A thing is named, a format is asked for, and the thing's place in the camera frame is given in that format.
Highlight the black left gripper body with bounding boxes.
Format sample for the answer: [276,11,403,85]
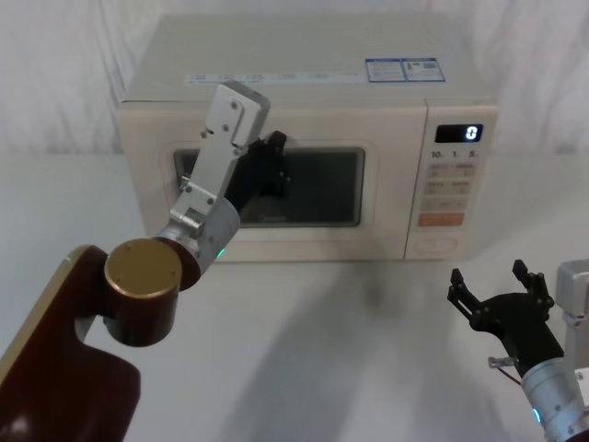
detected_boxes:
[225,136,283,216]

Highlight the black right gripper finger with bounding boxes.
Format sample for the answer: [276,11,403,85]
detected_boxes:
[511,259,555,315]
[446,268,482,324]

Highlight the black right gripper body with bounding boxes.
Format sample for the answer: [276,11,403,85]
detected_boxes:
[472,288,566,373]

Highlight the cream microwave oven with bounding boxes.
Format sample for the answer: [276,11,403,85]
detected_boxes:
[114,12,501,264]

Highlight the oven control panel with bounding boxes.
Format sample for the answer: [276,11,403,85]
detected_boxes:
[406,105,500,260]

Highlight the white table cloth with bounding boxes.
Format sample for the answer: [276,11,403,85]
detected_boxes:
[0,150,589,442]

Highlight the white curtain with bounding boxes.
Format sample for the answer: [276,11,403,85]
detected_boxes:
[0,0,589,158]

